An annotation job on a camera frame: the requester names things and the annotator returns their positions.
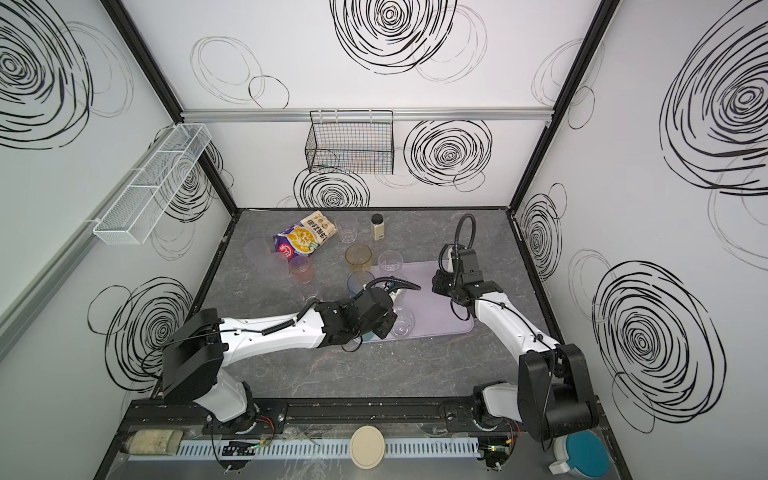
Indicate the clear ribbed glass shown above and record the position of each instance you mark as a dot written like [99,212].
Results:
[347,226]

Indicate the blue drinking glass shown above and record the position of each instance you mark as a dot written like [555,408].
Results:
[357,281]

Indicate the black wire basket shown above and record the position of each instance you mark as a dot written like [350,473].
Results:
[357,141]

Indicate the spice bottle black cap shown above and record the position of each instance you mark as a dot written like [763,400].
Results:
[377,227]

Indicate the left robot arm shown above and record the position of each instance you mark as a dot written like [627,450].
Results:
[194,359]

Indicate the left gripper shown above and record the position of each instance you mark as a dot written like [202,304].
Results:
[387,318]

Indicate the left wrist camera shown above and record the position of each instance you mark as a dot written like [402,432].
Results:
[397,287]

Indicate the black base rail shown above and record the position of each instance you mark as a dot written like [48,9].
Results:
[456,414]

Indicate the white slotted cable duct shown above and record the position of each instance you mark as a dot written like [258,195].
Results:
[395,448]

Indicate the beige round lid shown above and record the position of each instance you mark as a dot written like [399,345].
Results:
[367,447]

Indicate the pink drinking glass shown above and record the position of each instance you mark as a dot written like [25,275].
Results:
[301,269]

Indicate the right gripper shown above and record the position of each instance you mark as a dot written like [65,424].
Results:
[447,285]

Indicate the white mesh wall shelf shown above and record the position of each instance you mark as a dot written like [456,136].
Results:
[167,183]

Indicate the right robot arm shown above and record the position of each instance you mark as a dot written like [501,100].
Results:
[528,360]

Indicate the yellow drinking glass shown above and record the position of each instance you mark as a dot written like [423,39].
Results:
[358,257]

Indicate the lilac plastic tray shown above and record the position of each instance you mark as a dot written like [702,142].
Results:
[435,315]

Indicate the colourful snack bag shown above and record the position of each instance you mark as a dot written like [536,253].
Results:
[305,237]

